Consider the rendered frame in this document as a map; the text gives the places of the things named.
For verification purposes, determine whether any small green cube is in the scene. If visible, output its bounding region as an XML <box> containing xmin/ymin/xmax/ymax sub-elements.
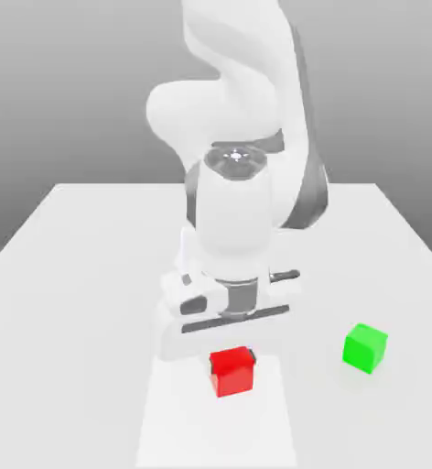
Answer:
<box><xmin>341</xmin><ymin>322</ymin><xmax>389</xmax><ymax>376</ymax></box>

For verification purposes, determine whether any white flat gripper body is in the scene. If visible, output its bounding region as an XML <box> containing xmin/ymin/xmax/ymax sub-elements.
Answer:
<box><xmin>156</xmin><ymin>302</ymin><xmax>293</xmax><ymax>362</ymax></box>

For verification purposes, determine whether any small red cube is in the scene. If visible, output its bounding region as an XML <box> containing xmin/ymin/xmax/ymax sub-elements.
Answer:
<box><xmin>208</xmin><ymin>345</ymin><xmax>257</xmax><ymax>398</ymax></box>

